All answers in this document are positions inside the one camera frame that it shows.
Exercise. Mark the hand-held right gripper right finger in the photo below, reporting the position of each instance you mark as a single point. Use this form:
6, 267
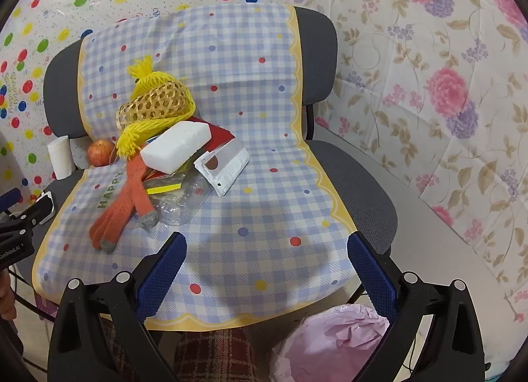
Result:
371, 279

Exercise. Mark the clear plastic container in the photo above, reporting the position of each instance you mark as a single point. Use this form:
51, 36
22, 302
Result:
177, 204

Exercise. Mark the silver white pouch packet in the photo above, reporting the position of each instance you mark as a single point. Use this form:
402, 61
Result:
229, 167

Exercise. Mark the yellow foam fruit net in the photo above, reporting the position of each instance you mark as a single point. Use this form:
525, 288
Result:
142, 85

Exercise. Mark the white toilet paper roll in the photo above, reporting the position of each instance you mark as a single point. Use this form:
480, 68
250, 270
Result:
60, 157

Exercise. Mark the orange knit glove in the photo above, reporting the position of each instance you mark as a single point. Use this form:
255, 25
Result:
123, 200

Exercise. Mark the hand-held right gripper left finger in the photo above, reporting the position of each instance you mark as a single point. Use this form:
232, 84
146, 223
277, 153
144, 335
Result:
161, 279

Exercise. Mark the woven bamboo basket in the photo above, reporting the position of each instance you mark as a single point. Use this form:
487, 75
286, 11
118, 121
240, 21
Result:
156, 101

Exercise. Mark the person's left hand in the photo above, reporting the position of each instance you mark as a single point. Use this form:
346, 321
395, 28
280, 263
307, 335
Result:
5, 295

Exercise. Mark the floral print plastic sheet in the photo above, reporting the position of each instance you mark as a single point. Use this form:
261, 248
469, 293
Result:
412, 77

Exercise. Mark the yellow-edged wrapper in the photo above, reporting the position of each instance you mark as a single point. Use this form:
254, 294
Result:
163, 190

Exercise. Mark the grey office chair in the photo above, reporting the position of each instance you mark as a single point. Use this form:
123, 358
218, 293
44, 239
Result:
354, 184

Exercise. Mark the red box with gold figure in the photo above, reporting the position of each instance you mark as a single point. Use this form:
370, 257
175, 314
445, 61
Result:
220, 136

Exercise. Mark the red apple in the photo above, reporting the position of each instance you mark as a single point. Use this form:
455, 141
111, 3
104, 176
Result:
100, 153

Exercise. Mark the white foam block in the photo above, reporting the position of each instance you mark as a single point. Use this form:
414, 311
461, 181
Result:
173, 145

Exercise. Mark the pink trash bag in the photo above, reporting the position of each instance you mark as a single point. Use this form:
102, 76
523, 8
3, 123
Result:
330, 345

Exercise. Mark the blue checked dotted cloth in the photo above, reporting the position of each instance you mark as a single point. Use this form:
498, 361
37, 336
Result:
247, 118

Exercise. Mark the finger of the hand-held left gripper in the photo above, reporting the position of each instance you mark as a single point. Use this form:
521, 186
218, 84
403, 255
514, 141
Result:
10, 198
37, 212

